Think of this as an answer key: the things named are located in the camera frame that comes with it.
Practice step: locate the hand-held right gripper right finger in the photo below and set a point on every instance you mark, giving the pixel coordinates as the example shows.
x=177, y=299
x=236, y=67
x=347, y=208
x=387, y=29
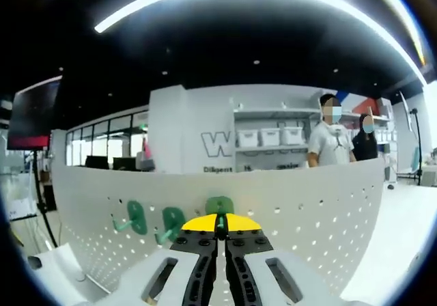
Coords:
x=242, y=242

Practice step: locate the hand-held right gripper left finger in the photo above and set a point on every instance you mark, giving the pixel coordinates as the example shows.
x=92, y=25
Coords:
x=201, y=241

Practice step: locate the green hook assembly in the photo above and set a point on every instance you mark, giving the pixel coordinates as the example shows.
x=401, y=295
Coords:
x=172, y=222
x=137, y=217
x=218, y=205

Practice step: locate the white perforated mounting plate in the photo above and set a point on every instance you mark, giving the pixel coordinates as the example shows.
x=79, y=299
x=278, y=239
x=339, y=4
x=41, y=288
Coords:
x=307, y=200

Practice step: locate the person's right hand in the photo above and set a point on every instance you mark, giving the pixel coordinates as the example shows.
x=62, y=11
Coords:
x=149, y=300

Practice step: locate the white storage bin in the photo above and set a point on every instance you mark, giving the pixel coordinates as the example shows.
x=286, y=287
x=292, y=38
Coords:
x=247, y=138
x=271, y=137
x=293, y=136

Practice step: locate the black computer monitor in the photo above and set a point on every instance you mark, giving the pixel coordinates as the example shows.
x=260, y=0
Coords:
x=124, y=164
x=97, y=162

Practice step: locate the white storage shelf rack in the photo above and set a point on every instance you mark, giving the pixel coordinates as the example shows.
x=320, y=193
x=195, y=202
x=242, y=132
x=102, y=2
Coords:
x=273, y=113

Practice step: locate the white plastic object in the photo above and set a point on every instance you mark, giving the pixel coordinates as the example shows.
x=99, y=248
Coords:
x=61, y=268

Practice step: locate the glass office partition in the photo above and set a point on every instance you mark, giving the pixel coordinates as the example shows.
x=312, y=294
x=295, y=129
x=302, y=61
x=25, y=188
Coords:
x=102, y=132

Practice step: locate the black tripod stand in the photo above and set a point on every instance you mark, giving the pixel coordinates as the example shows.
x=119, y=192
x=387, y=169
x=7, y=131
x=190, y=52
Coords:
x=42, y=203

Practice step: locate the black light stand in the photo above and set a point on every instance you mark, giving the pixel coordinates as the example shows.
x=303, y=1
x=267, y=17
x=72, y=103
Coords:
x=418, y=149

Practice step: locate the black television screen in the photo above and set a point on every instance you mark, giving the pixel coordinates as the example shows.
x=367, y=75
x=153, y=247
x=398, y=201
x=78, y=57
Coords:
x=34, y=114

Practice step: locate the ceiling light strip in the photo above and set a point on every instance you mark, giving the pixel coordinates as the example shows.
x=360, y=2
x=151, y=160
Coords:
x=136, y=9
x=408, y=20

